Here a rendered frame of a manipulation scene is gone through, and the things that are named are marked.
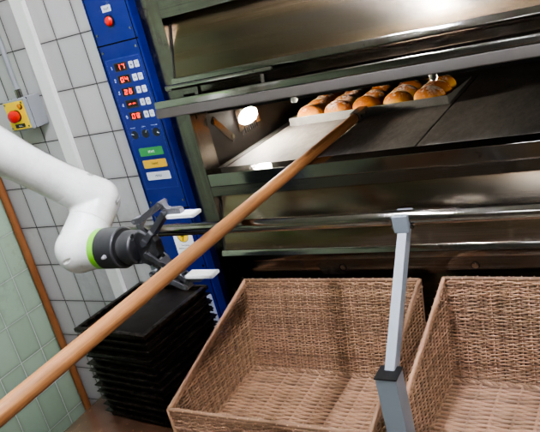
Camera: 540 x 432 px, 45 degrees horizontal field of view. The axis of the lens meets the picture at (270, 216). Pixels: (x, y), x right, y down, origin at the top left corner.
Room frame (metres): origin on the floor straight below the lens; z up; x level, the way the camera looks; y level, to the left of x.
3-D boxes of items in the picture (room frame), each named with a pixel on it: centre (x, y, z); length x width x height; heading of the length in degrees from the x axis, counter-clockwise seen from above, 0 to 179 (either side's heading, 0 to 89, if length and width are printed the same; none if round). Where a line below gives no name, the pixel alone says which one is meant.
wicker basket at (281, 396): (1.49, 0.02, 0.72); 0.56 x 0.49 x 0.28; 58
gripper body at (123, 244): (1.34, 0.28, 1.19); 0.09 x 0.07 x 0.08; 58
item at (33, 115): (2.17, 0.67, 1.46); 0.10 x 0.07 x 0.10; 58
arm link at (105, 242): (1.39, 0.34, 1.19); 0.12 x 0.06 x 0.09; 148
